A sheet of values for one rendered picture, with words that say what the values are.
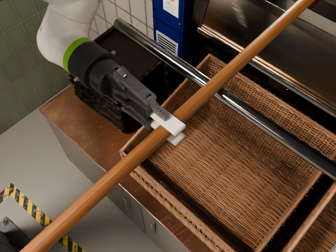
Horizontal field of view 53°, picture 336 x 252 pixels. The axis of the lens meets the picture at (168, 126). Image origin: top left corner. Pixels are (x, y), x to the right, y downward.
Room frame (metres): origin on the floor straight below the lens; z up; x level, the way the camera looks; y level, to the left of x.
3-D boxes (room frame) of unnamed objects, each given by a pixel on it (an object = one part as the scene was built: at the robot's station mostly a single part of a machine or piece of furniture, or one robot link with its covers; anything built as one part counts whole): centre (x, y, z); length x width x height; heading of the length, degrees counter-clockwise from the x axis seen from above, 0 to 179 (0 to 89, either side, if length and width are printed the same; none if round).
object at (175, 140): (0.36, 0.00, 1.17); 0.07 x 0.03 x 0.01; 47
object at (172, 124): (0.36, 0.00, 1.21); 0.07 x 0.03 x 0.01; 47
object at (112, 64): (0.47, 0.11, 1.19); 0.09 x 0.07 x 0.08; 47
